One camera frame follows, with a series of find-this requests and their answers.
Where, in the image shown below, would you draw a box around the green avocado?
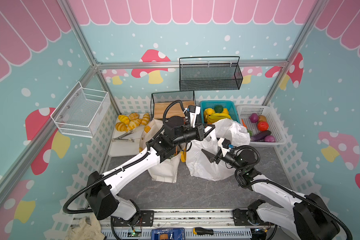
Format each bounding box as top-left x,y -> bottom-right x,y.
214,105 -> 224,113

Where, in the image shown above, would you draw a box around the white wire wall basket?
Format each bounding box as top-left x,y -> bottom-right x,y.
51,82 -> 111,138

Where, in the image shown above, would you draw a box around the striped bread roll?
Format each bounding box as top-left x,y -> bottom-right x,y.
118,115 -> 130,125

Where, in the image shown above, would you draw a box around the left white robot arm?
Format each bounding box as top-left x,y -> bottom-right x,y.
63,100 -> 215,226

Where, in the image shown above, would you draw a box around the white canvas tote bag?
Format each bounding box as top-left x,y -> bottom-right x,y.
139,119 -> 181,184

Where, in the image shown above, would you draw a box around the blue electronics box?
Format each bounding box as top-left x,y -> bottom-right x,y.
151,228 -> 186,240

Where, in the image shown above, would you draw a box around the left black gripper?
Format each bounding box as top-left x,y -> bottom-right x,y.
173,122 -> 216,146

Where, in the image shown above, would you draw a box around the beige cloth rag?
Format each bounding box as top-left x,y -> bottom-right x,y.
65,213 -> 106,240

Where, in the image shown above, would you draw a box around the red tomato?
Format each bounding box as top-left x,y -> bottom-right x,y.
257,121 -> 269,132

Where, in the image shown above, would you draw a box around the teal plastic fruit basket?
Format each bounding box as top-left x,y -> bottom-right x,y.
200,100 -> 240,124

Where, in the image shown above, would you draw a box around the yellow banana bunch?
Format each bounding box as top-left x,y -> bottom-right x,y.
207,113 -> 232,124

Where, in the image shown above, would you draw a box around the black mesh wall basket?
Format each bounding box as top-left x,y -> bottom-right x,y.
179,56 -> 243,91

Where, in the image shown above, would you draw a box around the black handled screwdriver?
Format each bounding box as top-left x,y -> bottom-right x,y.
193,226 -> 244,236

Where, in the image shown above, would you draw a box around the yellow lemon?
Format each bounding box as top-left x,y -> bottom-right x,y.
204,108 -> 215,116

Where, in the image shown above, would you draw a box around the white plastic vegetable basket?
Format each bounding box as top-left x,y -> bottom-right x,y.
237,105 -> 287,147

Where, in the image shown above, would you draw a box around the brown potato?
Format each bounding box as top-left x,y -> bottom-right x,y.
259,115 -> 267,122

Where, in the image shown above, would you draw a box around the white plastic grocery bag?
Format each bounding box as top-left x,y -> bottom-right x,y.
186,119 -> 250,181

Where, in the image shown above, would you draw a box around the purple onion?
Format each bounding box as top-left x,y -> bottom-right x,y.
249,113 -> 259,123

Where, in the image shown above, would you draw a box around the black wire snack shelf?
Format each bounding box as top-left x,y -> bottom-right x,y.
150,90 -> 198,121

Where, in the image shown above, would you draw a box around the dark purple eggplant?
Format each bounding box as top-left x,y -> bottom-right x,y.
251,130 -> 272,142

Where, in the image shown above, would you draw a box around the metal tongs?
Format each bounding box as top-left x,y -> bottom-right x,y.
112,131 -> 135,143

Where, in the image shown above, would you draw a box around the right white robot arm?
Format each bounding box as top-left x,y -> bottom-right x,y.
202,138 -> 353,240

